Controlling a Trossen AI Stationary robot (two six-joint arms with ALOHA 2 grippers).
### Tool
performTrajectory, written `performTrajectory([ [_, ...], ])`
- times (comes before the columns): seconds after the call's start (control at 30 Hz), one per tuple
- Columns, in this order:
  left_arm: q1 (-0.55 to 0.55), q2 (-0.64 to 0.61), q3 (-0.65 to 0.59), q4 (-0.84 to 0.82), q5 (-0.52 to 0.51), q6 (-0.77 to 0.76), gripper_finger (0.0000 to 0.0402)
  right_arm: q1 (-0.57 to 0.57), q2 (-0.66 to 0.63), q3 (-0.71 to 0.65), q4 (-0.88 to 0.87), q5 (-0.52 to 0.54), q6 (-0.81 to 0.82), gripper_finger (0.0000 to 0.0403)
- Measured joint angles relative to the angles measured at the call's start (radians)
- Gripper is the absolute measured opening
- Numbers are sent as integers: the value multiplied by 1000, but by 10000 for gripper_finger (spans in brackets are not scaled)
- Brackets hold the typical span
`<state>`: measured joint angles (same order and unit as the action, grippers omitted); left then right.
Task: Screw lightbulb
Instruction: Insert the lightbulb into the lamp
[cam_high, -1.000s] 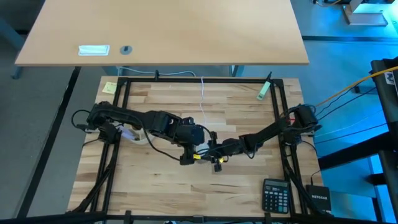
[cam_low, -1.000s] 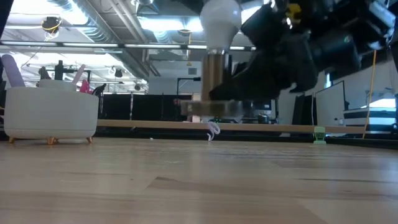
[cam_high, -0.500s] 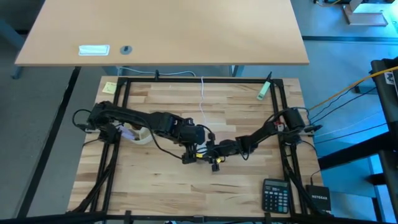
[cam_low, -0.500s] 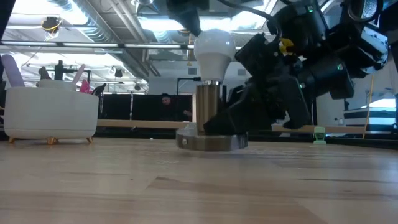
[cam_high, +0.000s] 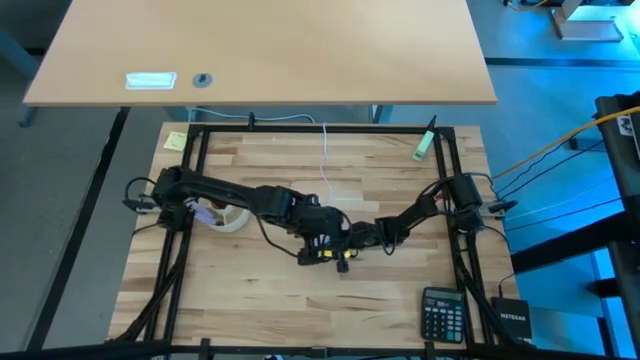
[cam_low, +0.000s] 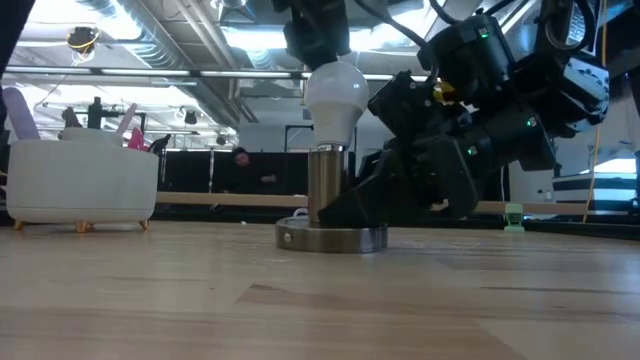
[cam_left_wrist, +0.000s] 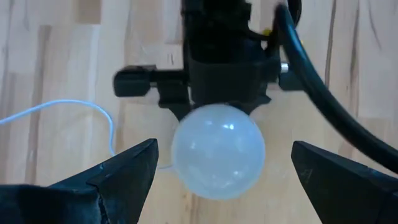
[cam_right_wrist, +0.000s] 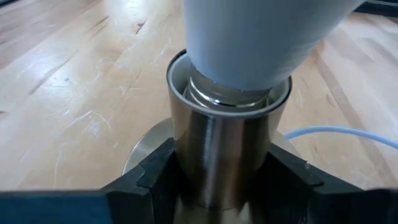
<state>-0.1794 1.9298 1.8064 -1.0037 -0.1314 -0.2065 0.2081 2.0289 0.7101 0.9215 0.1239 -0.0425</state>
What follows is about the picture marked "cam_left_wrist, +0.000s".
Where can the white lightbulb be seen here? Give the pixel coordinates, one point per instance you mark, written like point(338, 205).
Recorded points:
point(217, 152)

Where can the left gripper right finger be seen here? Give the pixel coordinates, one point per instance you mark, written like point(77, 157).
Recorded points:
point(348, 193)

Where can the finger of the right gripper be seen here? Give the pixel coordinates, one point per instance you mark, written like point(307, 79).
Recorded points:
point(259, 104)
point(177, 105)

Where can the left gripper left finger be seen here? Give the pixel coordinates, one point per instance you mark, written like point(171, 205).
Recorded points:
point(93, 199)

